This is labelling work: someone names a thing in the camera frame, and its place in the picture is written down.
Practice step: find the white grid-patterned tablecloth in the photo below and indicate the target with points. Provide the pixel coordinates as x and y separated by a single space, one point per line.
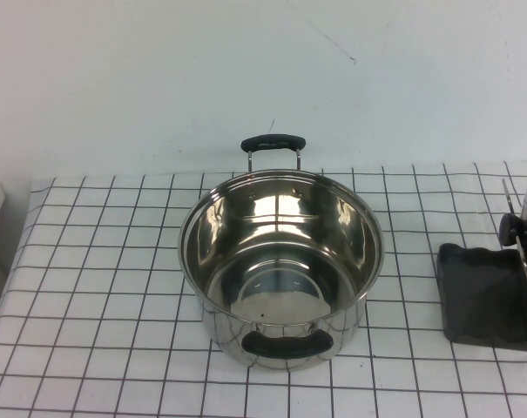
115 348

